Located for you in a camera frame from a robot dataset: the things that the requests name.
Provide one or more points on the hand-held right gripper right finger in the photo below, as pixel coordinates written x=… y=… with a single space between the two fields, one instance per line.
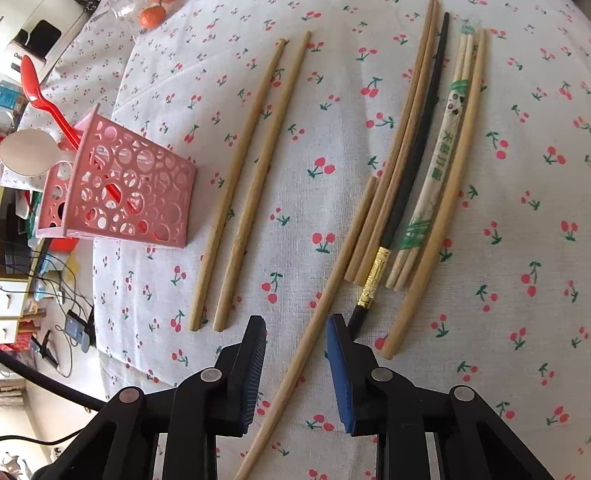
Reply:
x=339 y=378

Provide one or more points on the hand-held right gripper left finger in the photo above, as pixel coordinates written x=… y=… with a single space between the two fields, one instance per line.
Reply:
x=256 y=369

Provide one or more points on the plain wooden chopstick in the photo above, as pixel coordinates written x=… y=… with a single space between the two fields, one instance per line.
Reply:
x=295 y=364
x=364 y=258
x=406 y=314
x=226 y=295
x=353 y=261

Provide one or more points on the wooden chopstick with notched tip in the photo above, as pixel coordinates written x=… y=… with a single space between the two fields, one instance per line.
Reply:
x=200 y=300

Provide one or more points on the black chopstick with gold band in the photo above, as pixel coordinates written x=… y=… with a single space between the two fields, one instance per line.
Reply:
x=375 y=277

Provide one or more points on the pink perforated utensil holder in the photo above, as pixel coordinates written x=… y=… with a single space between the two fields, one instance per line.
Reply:
x=182 y=180

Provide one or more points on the paper-wrapped disposable chopsticks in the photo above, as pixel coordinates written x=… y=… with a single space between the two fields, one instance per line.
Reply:
x=443 y=138

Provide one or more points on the small grey charger device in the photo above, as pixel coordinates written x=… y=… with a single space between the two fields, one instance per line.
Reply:
x=76 y=330

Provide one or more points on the white drawer cabinet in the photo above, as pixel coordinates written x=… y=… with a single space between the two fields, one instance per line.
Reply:
x=9 y=307

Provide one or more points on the cherry print tablecloth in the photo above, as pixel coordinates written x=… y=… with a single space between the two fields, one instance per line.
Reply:
x=323 y=115

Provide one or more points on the white spoon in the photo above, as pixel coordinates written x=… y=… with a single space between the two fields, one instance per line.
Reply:
x=23 y=154

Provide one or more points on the orange tangerine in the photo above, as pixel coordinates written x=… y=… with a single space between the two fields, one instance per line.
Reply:
x=153 y=16

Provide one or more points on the red plastic spoon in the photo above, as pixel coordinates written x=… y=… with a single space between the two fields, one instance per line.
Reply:
x=30 y=78

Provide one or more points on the white box appliance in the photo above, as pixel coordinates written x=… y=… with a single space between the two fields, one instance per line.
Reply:
x=51 y=14

